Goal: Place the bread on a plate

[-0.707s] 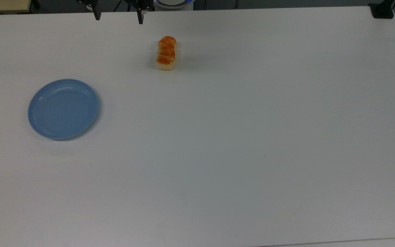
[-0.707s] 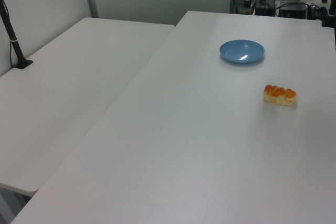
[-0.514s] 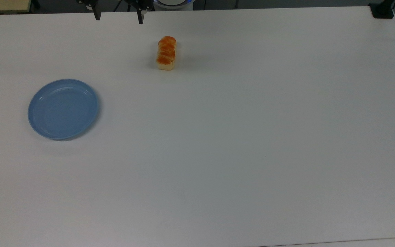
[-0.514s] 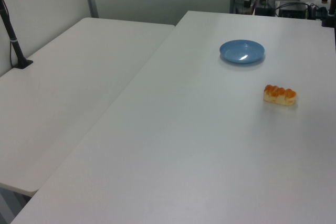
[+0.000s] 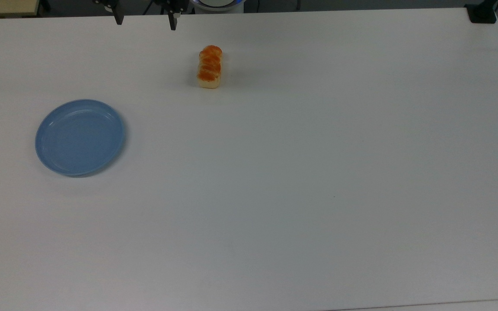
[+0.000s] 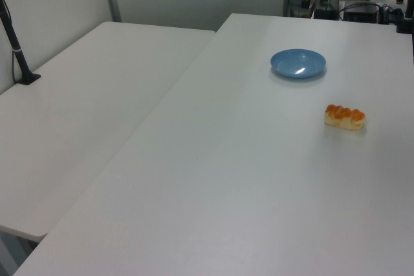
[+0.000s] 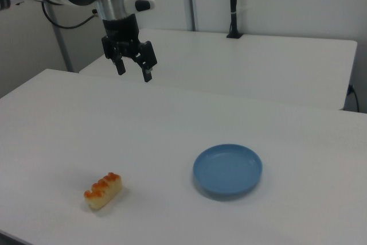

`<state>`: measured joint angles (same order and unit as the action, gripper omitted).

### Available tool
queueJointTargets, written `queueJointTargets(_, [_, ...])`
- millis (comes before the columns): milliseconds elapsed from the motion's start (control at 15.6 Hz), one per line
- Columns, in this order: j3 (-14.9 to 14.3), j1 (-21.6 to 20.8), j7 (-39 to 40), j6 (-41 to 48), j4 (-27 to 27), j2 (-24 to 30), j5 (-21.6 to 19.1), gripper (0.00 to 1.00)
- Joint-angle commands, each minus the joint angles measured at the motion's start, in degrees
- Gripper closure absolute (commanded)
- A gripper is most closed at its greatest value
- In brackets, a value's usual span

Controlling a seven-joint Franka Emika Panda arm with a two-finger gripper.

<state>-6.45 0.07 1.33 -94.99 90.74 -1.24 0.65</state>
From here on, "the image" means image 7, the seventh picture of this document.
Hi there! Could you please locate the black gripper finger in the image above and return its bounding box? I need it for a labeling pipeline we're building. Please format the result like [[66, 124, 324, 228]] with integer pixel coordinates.
[[135, 41, 158, 83], [101, 36, 127, 76]]

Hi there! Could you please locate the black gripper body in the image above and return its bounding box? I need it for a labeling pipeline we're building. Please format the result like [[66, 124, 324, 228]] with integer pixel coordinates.
[[102, 14, 145, 60]]

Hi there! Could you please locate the bread with orange topping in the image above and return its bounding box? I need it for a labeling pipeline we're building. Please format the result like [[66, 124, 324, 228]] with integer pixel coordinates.
[[83, 172, 123, 210]]

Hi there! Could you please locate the blue round plate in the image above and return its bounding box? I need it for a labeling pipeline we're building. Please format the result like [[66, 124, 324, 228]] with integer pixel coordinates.
[[192, 143, 264, 195]]

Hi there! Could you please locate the black pole stand with base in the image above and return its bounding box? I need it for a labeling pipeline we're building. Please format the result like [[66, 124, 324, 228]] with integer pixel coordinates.
[[226, 0, 245, 40]]

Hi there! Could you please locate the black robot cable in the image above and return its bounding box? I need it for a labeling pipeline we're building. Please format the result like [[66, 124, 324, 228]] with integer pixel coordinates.
[[41, 0, 99, 31]]

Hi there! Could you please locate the black wall plug cable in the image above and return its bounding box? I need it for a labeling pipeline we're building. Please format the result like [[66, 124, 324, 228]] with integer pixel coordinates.
[[348, 84, 360, 112]]

